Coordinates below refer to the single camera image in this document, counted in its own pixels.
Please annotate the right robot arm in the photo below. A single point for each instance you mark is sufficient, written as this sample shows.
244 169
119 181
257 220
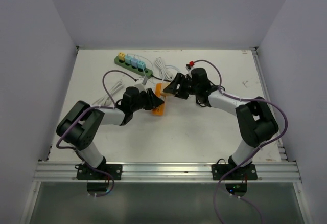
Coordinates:
255 119

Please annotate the green power strip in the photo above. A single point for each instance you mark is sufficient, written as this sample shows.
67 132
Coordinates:
146 72

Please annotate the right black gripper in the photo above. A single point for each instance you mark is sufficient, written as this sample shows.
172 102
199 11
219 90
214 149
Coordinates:
172 88

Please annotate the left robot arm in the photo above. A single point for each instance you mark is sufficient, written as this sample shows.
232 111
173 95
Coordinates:
80 125

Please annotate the aluminium frame rail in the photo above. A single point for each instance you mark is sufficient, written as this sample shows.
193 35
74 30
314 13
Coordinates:
264 172

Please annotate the orange power strip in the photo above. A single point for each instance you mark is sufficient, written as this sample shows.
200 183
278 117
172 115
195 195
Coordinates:
159 92

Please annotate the yellow plug adapter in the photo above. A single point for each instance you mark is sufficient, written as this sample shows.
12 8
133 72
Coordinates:
121 56

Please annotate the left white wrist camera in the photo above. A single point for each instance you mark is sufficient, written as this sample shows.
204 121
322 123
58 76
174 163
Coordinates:
140 83

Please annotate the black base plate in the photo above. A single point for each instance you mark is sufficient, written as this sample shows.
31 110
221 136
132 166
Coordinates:
106 171
243 173

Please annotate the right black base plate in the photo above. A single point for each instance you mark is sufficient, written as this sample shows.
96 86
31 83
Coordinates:
243 173

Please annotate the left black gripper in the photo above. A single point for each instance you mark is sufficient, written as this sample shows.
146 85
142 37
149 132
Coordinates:
153 102

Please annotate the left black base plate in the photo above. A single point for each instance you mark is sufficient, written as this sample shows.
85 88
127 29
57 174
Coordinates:
106 171

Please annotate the teal plug adapter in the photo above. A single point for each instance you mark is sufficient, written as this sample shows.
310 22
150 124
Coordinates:
128 59
141 65

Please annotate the light blue plug adapter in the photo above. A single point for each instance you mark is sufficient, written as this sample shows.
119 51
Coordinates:
134 62

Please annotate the beige cube plug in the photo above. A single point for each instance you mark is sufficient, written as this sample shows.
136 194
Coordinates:
166 90

